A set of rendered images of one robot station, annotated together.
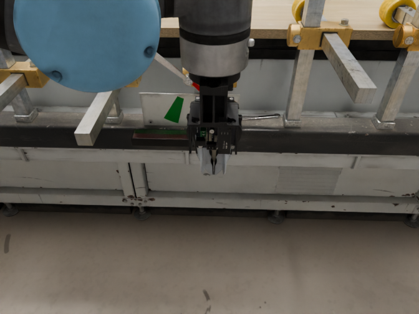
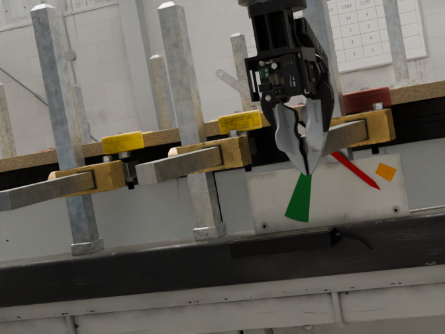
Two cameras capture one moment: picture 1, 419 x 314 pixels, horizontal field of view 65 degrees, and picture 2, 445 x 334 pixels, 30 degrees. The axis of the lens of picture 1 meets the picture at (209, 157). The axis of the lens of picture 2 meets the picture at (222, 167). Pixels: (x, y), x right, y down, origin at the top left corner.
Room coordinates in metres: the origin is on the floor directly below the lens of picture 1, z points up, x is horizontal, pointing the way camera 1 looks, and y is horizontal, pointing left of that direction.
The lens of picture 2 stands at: (-0.56, -0.26, 0.89)
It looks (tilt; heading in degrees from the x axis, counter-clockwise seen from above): 3 degrees down; 20
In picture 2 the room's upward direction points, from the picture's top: 10 degrees counter-clockwise
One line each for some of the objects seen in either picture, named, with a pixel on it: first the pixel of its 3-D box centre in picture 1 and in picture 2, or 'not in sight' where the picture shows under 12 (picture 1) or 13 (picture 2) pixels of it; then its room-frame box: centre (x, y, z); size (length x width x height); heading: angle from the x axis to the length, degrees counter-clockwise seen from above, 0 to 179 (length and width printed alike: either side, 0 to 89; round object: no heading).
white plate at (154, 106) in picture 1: (190, 110); (324, 195); (0.75, 0.05, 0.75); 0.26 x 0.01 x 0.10; 88
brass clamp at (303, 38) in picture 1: (318, 35); not in sight; (0.76, -0.25, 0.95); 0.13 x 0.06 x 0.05; 88
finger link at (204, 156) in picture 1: (204, 160); (286, 140); (0.42, 0.01, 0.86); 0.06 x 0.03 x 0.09; 178
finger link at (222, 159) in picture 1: (222, 161); (310, 136); (0.42, -0.02, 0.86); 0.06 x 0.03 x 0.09; 178
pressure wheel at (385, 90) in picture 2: not in sight; (370, 120); (0.86, -0.02, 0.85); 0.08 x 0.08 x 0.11
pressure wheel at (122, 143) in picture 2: not in sight; (126, 160); (0.92, 0.48, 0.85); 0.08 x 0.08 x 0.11
